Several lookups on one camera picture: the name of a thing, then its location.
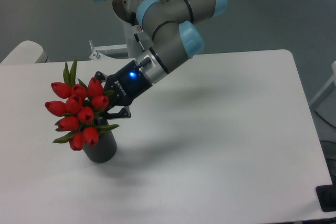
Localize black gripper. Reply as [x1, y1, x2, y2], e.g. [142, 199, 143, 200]
[94, 60, 153, 119]

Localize red tulip bouquet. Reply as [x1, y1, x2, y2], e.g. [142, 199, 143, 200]
[45, 60, 119, 151]

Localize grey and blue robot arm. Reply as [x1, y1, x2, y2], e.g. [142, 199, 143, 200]
[95, 0, 227, 120]

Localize dark grey ribbed vase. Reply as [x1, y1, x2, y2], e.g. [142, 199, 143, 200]
[82, 118, 117, 163]

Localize white chair armrest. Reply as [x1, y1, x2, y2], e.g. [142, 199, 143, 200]
[1, 40, 50, 65]

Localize white furniture leg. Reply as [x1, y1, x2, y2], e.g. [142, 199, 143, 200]
[308, 61, 335, 110]

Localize metal base frame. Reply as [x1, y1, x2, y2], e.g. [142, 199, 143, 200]
[89, 40, 146, 60]

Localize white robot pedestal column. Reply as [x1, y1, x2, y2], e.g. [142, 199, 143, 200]
[112, 0, 171, 58]

